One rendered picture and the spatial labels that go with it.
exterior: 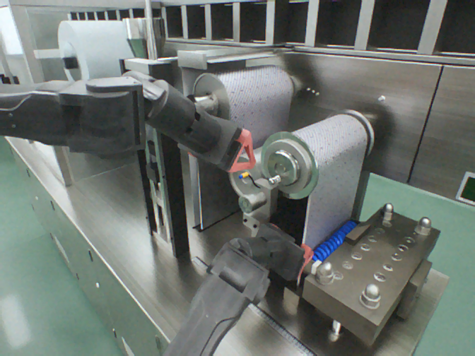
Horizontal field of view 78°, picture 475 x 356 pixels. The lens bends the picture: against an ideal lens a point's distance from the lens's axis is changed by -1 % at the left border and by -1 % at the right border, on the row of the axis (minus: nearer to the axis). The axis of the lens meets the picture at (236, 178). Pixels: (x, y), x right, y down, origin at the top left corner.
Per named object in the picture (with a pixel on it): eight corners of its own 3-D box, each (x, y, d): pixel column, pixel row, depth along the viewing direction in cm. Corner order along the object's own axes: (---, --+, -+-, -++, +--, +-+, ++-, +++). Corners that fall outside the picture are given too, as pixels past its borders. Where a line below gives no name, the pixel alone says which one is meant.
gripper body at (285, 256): (294, 280, 54) (271, 287, 49) (254, 251, 61) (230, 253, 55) (307, 249, 53) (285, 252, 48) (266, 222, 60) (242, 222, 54)
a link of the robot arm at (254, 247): (253, 255, 45) (232, 230, 48) (231, 287, 47) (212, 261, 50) (278, 252, 50) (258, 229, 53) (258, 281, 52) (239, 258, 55)
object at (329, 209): (300, 261, 70) (309, 194, 61) (348, 220, 84) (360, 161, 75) (301, 262, 69) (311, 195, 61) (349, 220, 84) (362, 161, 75)
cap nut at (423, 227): (412, 231, 78) (417, 217, 76) (417, 224, 80) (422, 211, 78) (427, 237, 76) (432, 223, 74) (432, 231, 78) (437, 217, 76)
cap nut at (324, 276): (312, 277, 64) (314, 263, 62) (321, 269, 66) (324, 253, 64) (327, 287, 62) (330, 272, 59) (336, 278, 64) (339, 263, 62)
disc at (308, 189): (259, 185, 70) (261, 124, 63) (260, 184, 71) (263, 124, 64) (312, 210, 61) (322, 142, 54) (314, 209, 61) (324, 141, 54)
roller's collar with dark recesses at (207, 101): (184, 119, 74) (182, 92, 71) (203, 114, 78) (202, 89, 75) (201, 124, 70) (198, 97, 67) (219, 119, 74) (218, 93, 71)
